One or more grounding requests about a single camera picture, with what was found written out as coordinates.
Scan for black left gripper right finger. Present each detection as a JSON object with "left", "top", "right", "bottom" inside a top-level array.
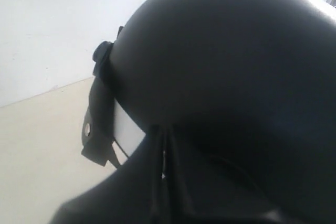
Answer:
[{"left": 162, "top": 120, "right": 335, "bottom": 223}]

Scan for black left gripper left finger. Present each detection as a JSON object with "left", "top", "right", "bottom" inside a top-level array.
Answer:
[{"left": 51, "top": 126, "right": 164, "bottom": 223}]

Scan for black helmet with visor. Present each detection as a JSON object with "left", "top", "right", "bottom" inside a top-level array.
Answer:
[{"left": 82, "top": 0, "right": 335, "bottom": 165}]

